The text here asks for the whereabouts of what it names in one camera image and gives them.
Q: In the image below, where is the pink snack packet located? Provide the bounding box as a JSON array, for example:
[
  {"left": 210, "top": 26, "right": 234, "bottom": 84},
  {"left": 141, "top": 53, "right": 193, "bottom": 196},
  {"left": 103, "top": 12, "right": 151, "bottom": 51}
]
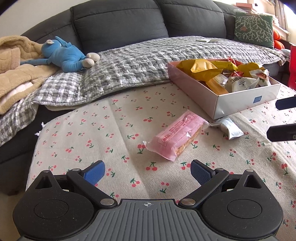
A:
[{"left": 142, "top": 110, "right": 209, "bottom": 161}]

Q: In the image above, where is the grey checked blanket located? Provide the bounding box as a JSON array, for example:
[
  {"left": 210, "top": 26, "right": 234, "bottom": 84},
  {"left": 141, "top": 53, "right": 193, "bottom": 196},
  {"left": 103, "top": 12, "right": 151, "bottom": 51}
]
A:
[{"left": 0, "top": 36, "right": 287, "bottom": 147}]

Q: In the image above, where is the stack of books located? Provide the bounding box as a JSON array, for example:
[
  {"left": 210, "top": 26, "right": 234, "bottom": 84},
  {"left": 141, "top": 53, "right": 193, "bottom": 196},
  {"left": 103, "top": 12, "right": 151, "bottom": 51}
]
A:
[{"left": 236, "top": 2, "right": 259, "bottom": 14}]

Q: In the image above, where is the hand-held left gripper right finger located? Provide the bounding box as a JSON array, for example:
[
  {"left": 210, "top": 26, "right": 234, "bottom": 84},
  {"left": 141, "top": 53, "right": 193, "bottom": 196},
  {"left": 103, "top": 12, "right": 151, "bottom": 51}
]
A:
[{"left": 178, "top": 160, "right": 266, "bottom": 209}]

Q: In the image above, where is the red plastic stool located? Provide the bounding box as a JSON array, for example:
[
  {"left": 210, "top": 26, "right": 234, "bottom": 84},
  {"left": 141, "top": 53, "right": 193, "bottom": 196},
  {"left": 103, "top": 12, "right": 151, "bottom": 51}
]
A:
[{"left": 287, "top": 45, "right": 296, "bottom": 90}]

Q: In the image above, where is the white pecan snack packet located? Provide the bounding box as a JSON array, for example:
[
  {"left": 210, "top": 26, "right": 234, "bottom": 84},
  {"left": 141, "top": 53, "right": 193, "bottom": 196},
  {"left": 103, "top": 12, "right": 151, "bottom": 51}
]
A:
[{"left": 250, "top": 70, "right": 271, "bottom": 88}]

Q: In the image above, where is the small silver snack packet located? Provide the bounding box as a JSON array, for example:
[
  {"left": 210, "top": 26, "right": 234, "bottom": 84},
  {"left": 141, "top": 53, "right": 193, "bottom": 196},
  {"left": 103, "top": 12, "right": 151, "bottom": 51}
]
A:
[{"left": 208, "top": 117, "right": 245, "bottom": 140}]

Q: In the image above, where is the pink cardboard box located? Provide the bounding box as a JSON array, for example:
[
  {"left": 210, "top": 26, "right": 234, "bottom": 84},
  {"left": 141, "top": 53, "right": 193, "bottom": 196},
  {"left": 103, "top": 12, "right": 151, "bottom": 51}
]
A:
[{"left": 167, "top": 59, "right": 281, "bottom": 120}]

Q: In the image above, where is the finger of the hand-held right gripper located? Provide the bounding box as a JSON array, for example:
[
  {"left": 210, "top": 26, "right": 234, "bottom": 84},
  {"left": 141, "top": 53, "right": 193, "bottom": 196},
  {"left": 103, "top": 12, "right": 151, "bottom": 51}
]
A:
[
  {"left": 266, "top": 123, "right": 296, "bottom": 142},
  {"left": 275, "top": 95, "right": 296, "bottom": 111}
]

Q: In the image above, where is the cherry print tablecloth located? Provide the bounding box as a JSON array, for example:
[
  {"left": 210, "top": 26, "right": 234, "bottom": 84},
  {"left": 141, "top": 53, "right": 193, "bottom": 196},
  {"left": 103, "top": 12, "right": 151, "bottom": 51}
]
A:
[{"left": 25, "top": 76, "right": 296, "bottom": 241}]

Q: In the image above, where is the dark grey sofa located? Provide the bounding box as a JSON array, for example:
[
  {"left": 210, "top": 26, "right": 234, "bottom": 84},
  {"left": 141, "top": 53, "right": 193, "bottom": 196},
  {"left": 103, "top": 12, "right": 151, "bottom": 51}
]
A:
[{"left": 0, "top": 0, "right": 287, "bottom": 196}]

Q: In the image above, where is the white nut snack packet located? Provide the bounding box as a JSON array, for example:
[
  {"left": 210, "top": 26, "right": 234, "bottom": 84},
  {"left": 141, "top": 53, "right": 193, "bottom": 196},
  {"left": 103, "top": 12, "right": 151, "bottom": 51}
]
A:
[{"left": 225, "top": 76, "right": 260, "bottom": 93}]

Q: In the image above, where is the large yellow snack packet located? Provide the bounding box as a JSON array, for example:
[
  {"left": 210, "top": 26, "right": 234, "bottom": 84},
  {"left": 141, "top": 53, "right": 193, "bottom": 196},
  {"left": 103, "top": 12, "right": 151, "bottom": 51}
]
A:
[{"left": 176, "top": 59, "right": 223, "bottom": 80}]

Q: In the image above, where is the red snack packet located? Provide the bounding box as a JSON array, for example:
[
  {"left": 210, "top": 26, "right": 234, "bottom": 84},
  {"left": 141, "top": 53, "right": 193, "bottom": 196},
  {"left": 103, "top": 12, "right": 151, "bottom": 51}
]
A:
[{"left": 222, "top": 70, "right": 245, "bottom": 78}]

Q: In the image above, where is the blue plush toy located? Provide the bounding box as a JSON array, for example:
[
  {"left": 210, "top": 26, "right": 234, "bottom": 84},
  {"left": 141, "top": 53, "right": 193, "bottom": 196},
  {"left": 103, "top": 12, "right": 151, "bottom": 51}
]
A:
[{"left": 20, "top": 36, "right": 101, "bottom": 73}]

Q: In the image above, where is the orange cushion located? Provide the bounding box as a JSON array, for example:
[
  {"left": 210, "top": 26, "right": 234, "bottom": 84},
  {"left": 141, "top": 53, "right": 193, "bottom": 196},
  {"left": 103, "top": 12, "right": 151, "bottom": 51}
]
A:
[{"left": 273, "top": 30, "right": 285, "bottom": 49}]

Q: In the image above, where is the green patterned cushion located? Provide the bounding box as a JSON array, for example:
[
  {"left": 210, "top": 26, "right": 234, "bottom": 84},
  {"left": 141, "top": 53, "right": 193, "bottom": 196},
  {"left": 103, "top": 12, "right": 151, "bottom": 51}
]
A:
[{"left": 234, "top": 11, "right": 274, "bottom": 49}]

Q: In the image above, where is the clear rice cracker packet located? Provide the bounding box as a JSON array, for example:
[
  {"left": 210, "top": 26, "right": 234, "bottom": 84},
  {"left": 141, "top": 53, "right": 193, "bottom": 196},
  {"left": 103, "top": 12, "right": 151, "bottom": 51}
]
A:
[{"left": 214, "top": 74, "right": 229, "bottom": 87}]

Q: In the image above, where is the beige fleece blanket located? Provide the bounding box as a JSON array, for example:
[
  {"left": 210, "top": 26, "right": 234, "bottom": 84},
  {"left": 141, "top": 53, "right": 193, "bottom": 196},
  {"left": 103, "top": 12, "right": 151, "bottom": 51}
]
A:
[{"left": 0, "top": 35, "right": 58, "bottom": 115}]

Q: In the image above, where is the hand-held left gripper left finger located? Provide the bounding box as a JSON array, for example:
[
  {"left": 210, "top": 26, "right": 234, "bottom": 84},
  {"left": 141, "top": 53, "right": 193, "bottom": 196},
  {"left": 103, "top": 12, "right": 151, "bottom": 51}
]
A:
[{"left": 30, "top": 160, "right": 118, "bottom": 209}]

